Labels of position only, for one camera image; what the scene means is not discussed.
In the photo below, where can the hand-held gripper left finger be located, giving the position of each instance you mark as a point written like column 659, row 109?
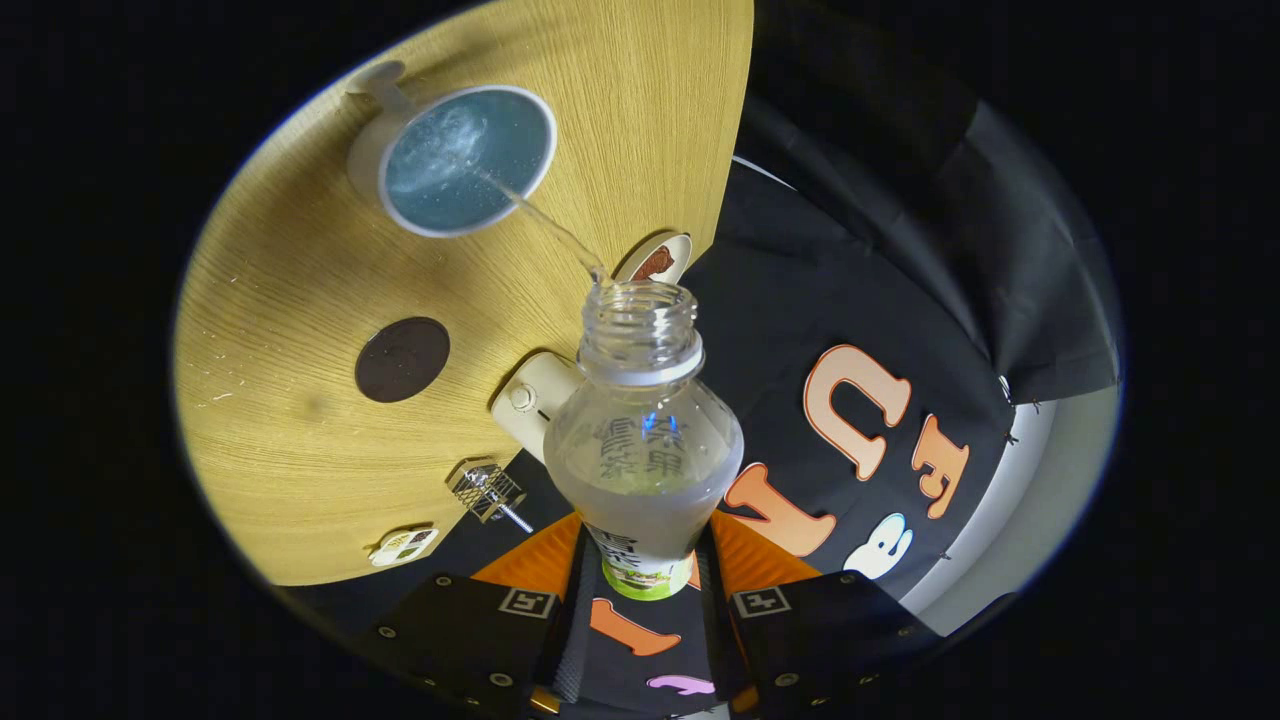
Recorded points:
column 572, row 620

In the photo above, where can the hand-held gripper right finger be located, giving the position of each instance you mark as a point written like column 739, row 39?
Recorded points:
column 712, row 620

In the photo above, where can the clear plastic juice bottle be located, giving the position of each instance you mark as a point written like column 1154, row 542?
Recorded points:
column 645, row 480

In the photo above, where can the dark brown round coaster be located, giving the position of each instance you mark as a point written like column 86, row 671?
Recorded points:
column 402, row 360

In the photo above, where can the white straw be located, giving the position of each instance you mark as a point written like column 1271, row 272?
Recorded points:
column 518, row 520

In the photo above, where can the white divided plate with beans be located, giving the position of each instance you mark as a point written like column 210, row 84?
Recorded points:
column 400, row 548

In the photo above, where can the white toaster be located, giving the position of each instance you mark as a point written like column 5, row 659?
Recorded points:
column 525, row 400

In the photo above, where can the red-brown meat slices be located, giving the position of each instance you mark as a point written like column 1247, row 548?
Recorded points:
column 655, row 265

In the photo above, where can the white round plate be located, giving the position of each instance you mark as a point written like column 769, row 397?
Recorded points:
column 683, row 245

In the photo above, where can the wooden table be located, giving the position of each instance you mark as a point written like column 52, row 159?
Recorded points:
column 300, row 280

